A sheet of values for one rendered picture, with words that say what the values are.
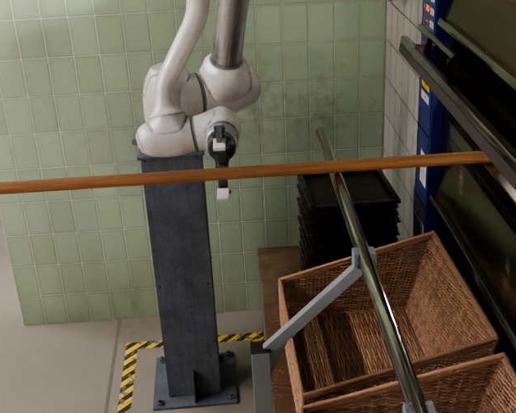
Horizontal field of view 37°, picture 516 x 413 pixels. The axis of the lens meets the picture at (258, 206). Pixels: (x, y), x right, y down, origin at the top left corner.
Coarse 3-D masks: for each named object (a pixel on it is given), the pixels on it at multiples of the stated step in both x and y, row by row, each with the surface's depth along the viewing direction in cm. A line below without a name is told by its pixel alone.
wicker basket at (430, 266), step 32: (384, 256) 233; (416, 256) 234; (448, 256) 217; (288, 288) 235; (320, 288) 236; (352, 288) 238; (384, 288) 238; (416, 288) 236; (448, 288) 213; (288, 320) 214; (320, 320) 238; (352, 320) 237; (416, 320) 233; (448, 320) 210; (480, 320) 193; (288, 352) 219; (320, 352) 224; (352, 352) 223; (384, 352) 222; (416, 352) 222; (448, 352) 183; (480, 352) 184; (320, 384) 211; (352, 384) 185
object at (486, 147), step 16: (400, 48) 210; (432, 48) 208; (464, 48) 211; (416, 64) 193; (464, 64) 195; (480, 64) 197; (432, 80) 179; (464, 80) 181; (480, 80) 182; (496, 80) 184; (480, 96) 170; (496, 96) 171; (512, 96) 173; (496, 112) 160; (512, 112) 161; (464, 128) 155; (496, 128) 151; (512, 128) 152; (480, 144) 146; (512, 144) 143; (496, 160) 138; (512, 176) 131
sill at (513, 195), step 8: (456, 120) 220; (448, 128) 222; (456, 128) 215; (456, 136) 214; (464, 136) 209; (464, 144) 207; (472, 144) 204; (480, 168) 195; (488, 168) 189; (496, 168) 189; (488, 176) 189; (496, 176) 185; (488, 184) 189; (496, 184) 183; (504, 184) 181; (496, 192) 184; (504, 192) 179; (512, 192) 177; (504, 200) 179; (512, 200) 174; (512, 208) 174
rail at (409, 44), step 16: (416, 48) 197; (432, 64) 184; (448, 80) 171; (448, 96) 167; (464, 96) 162; (464, 112) 156; (480, 112) 152; (480, 128) 147; (496, 144) 138; (512, 160) 131
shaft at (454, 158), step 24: (216, 168) 191; (240, 168) 191; (264, 168) 190; (288, 168) 190; (312, 168) 190; (336, 168) 191; (360, 168) 191; (384, 168) 191; (0, 192) 190; (24, 192) 191
